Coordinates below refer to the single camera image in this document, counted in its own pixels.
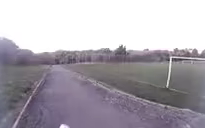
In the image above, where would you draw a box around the row of trees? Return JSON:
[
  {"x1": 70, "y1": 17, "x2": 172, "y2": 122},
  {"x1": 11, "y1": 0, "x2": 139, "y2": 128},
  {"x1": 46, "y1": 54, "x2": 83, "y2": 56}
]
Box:
[{"x1": 0, "y1": 34, "x2": 205, "y2": 66}]

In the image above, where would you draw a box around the grass playing field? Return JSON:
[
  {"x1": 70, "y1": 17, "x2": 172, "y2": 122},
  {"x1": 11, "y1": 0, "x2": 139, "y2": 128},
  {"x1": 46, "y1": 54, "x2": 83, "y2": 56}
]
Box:
[{"x1": 61, "y1": 61, "x2": 205, "y2": 116}]

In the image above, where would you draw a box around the grey gravel path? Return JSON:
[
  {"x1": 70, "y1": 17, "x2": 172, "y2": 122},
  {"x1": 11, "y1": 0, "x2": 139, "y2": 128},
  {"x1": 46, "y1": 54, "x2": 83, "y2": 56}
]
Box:
[{"x1": 11, "y1": 64, "x2": 205, "y2": 128}]

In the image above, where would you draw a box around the robot's own part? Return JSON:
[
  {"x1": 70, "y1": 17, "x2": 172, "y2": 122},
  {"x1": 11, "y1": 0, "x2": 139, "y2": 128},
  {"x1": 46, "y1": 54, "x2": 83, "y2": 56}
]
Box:
[{"x1": 58, "y1": 123, "x2": 71, "y2": 128}]

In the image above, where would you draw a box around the pale kerb strip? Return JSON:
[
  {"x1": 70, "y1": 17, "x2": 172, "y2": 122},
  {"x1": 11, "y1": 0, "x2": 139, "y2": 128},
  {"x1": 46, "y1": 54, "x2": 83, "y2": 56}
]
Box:
[{"x1": 11, "y1": 66, "x2": 54, "y2": 128}]

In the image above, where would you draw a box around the grass verge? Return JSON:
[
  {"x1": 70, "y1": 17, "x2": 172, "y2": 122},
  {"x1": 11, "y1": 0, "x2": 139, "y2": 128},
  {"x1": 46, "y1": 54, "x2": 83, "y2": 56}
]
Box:
[{"x1": 0, "y1": 63, "x2": 52, "y2": 128}]

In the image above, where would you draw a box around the white goal frame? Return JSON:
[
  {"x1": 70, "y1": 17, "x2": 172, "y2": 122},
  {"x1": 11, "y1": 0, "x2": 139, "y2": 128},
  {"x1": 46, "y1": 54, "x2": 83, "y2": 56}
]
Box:
[{"x1": 165, "y1": 55, "x2": 205, "y2": 90}]

